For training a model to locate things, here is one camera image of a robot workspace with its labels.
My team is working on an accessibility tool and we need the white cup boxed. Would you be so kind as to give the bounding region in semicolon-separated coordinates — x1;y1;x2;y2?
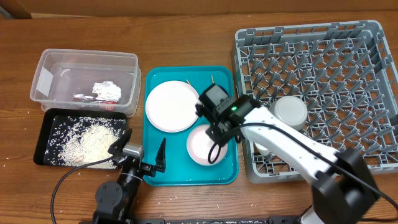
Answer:
254;142;271;157

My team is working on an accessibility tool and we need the clear plastic bin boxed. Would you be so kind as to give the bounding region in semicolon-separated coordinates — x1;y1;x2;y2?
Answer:
30;49;141;117

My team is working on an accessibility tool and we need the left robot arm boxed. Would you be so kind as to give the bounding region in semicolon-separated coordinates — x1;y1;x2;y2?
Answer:
93;129;166;223

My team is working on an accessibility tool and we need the rice pile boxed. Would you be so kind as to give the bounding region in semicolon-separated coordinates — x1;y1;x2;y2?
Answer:
44;115;127;167

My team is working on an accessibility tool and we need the black rail bottom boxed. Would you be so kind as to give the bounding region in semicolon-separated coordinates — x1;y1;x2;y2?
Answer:
135;215;299;224

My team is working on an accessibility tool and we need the black rectangular tray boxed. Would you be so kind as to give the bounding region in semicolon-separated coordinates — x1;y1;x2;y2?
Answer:
33;108;127;167

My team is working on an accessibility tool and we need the small white plate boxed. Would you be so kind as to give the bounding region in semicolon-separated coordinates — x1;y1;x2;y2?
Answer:
187;124;228;166

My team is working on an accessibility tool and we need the foil ball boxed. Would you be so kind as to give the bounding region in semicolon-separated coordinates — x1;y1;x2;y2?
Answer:
92;81;121;101

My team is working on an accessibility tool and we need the grey dish rack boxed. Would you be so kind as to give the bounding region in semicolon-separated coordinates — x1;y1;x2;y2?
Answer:
232;20;397;174

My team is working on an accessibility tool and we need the red wrapper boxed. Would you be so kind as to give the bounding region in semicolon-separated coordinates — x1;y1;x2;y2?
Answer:
73;94;118;111

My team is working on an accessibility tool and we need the teal plastic tray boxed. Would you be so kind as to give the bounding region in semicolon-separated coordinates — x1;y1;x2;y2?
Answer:
142;66;239;186

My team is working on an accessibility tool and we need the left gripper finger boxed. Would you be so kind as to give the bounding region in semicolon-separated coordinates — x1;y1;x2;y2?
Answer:
155;138;166;173
108;128;132;155

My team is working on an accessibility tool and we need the large white plate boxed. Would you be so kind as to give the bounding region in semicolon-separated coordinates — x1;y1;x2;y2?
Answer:
145;80;198;133

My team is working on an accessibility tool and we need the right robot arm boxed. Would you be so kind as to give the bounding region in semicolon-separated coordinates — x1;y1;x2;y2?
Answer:
195;84;380;223

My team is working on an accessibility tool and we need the grey bowl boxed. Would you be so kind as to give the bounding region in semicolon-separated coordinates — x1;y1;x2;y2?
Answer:
269;96;308;131

